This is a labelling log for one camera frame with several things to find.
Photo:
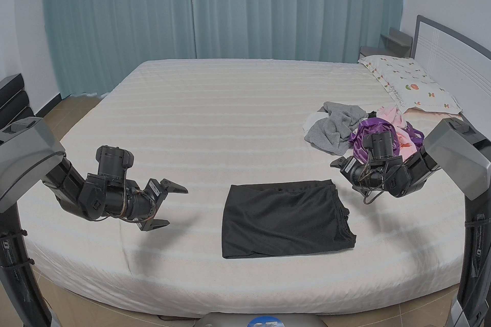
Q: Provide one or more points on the pink garment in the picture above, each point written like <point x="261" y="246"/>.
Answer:
<point x="406" y="141"/>

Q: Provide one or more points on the purple satin garment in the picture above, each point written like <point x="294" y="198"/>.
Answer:
<point x="358" y="141"/>

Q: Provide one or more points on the black T-shirt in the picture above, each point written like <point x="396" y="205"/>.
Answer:
<point x="284" y="222"/>

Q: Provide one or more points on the grey garment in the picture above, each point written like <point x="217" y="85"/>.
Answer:
<point x="330" y="130"/>

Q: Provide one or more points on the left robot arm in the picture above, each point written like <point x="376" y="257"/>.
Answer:
<point x="27" y="164"/>

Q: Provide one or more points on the black chest of drawers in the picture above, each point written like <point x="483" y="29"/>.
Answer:
<point x="13" y="99"/>

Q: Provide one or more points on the white garment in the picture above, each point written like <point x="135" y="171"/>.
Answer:
<point x="311" y="120"/>

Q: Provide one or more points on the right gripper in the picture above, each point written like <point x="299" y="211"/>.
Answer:
<point x="353" y="170"/>

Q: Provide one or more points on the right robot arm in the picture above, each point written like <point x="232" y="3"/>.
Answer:
<point x="456" y="157"/>

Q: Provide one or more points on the dark purple garment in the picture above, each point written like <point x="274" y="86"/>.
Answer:
<point x="416" y="134"/>

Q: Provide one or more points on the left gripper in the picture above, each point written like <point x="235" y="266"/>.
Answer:
<point x="147" y="203"/>

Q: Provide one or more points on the bed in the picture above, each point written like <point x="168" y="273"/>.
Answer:
<point x="211" y="107"/>

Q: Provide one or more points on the white printed pillow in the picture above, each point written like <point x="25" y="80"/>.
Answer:
<point x="410" y="82"/>

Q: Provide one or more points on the grey bedside table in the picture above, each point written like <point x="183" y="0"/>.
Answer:
<point x="387" y="44"/>

